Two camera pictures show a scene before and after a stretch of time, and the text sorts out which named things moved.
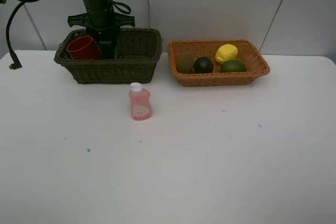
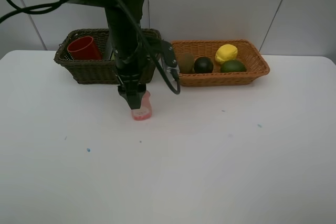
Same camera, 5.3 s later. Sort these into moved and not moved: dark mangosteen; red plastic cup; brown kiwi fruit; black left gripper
Moved: black left gripper
Not moved: red plastic cup; brown kiwi fruit; dark mangosteen
